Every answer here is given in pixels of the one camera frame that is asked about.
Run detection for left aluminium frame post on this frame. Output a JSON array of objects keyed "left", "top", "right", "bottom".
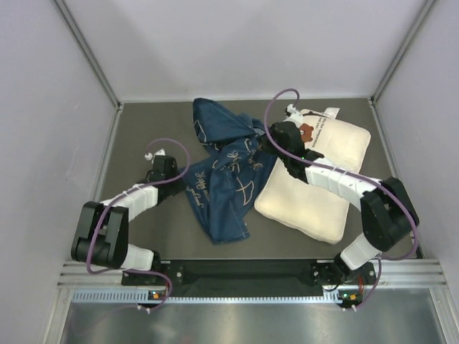
[{"left": 52, "top": 0, "right": 123, "bottom": 200}]

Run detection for grey slotted cable duct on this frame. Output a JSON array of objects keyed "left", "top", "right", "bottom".
[{"left": 72, "top": 289, "right": 359, "bottom": 305}]

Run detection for white pillow care label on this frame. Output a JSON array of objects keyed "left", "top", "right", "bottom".
[{"left": 323, "top": 107, "right": 340, "bottom": 119}]

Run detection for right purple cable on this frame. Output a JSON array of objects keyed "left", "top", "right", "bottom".
[{"left": 263, "top": 88, "right": 420, "bottom": 311}]

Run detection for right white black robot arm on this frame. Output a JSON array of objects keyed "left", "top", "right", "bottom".
[{"left": 260, "top": 120, "right": 420, "bottom": 284}]

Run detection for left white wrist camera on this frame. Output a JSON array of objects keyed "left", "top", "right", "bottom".
[{"left": 144, "top": 149, "right": 166, "bottom": 163}]

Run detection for cream pillow with bear print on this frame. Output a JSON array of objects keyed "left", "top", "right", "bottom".
[{"left": 255, "top": 106, "right": 371, "bottom": 244}]

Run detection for aluminium front frame rail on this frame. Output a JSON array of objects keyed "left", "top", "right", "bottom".
[{"left": 57, "top": 259, "right": 448, "bottom": 289}]

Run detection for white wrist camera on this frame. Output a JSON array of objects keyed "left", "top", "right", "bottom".
[
  {"left": 144, "top": 149, "right": 166, "bottom": 163},
  {"left": 285, "top": 104, "right": 303, "bottom": 126}
]

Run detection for aluminium frame post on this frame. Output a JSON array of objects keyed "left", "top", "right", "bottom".
[
  {"left": 52, "top": 0, "right": 123, "bottom": 200},
  {"left": 372, "top": 1, "right": 458, "bottom": 261}
]

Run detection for dark blue embroidered pillowcase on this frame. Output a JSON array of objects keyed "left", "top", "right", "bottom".
[{"left": 183, "top": 98, "right": 276, "bottom": 244}]

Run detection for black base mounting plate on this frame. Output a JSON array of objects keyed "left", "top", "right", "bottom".
[{"left": 120, "top": 258, "right": 377, "bottom": 290}]

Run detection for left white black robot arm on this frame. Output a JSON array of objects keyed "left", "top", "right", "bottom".
[{"left": 71, "top": 151, "right": 184, "bottom": 285}]

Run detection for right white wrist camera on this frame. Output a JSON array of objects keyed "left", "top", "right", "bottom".
[{"left": 285, "top": 104, "right": 303, "bottom": 126}]

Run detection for right aluminium frame post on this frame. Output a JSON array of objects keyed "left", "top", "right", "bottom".
[{"left": 372, "top": 1, "right": 458, "bottom": 261}]

